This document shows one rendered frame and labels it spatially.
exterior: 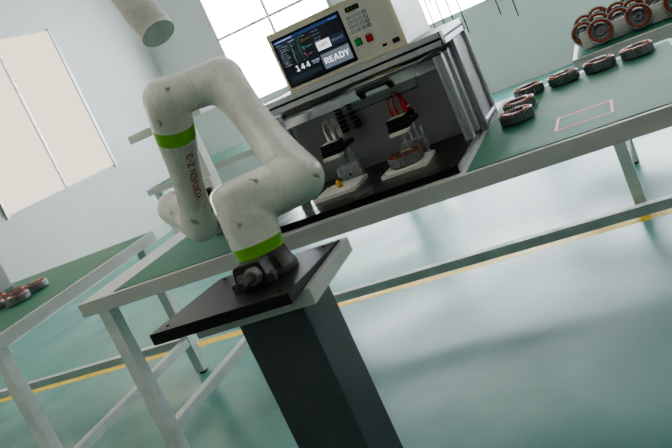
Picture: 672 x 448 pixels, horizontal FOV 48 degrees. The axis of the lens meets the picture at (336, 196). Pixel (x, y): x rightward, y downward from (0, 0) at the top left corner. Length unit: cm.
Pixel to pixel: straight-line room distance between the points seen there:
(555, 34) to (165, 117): 696
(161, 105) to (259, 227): 46
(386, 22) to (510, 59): 636
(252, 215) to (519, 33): 710
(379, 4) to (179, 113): 75
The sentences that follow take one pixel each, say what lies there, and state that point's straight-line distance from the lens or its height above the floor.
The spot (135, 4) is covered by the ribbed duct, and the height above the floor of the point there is 172.
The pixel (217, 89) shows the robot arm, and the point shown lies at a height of 122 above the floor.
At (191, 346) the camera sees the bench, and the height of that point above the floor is 15.
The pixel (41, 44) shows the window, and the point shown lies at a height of 247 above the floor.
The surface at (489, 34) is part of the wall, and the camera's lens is 871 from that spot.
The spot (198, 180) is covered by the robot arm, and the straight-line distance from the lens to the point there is 217.
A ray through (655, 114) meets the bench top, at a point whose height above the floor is 74.
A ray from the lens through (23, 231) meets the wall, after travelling 759.
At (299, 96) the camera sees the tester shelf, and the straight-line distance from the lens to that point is 250.
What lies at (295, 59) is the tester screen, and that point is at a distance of 252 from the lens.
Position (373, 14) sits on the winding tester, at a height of 124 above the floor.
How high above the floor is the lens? 120
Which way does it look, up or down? 10 degrees down
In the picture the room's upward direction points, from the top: 24 degrees counter-clockwise
